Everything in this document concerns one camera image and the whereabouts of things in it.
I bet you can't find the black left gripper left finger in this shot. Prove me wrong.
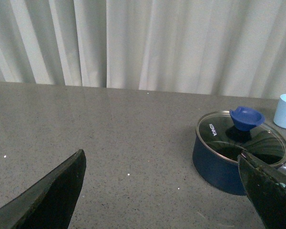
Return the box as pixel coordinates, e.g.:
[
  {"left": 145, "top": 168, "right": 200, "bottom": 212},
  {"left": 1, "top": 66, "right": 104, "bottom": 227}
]
[{"left": 0, "top": 149, "right": 86, "bottom": 229}]

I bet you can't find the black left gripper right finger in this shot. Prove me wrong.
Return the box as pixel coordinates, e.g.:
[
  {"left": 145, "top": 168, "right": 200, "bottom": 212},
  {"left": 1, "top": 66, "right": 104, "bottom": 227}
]
[{"left": 238, "top": 152, "right": 286, "bottom": 229}]

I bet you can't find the glass lid with blue knob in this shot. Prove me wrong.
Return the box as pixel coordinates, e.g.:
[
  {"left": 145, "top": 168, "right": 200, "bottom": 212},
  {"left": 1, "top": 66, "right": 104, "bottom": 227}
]
[{"left": 196, "top": 111, "right": 286, "bottom": 167}]

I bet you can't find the blue saucepan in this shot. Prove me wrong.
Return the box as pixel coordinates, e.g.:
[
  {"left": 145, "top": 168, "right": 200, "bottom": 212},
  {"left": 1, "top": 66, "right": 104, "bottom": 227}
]
[{"left": 192, "top": 111, "right": 286, "bottom": 197}]

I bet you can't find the white curtain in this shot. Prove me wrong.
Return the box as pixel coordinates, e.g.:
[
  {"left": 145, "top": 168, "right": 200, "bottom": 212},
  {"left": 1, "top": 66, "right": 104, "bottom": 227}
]
[{"left": 0, "top": 0, "right": 286, "bottom": 99}]

